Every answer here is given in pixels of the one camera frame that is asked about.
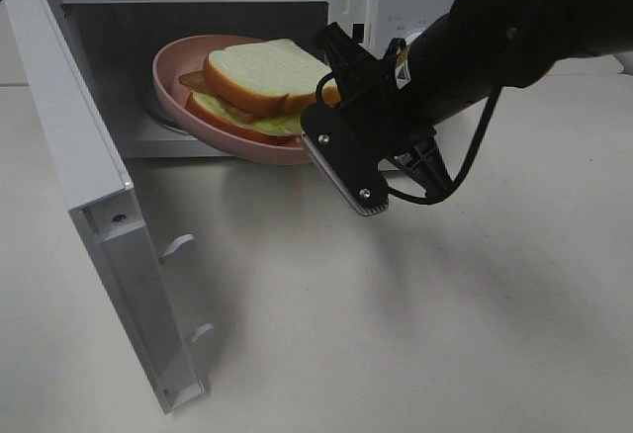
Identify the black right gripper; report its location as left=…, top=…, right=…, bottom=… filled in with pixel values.
left=316, top=23, right=452, bottom=196

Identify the toast sandwich with lettuce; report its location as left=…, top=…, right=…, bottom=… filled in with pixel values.
left=178, top=39, right=330, bottom=145

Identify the pink plate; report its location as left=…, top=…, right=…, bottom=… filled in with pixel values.
left=152, top=35, right=311, bottom=165

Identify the white microwave door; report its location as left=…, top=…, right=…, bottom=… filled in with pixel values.
left=4, top=0, right=210, bottom=413

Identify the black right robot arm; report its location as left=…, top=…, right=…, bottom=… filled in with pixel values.
left=301, top=0, right=632, bottom=206

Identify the upper white power knob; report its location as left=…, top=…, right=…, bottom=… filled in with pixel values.
left=405, top=31, right=423, bottom=45

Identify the glass microwave turntable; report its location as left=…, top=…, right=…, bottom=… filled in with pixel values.
left=137, top=90, right=188, bottom=135

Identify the white microwave oven body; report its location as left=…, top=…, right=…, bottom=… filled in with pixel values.
left=62, top=0, right=453, bottom=161

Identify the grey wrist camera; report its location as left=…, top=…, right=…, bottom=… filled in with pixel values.
left=301, top=103, right=389, bottom=217

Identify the black camera cable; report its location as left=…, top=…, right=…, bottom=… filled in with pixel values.
left=315, top=37, right=500, bottom=206

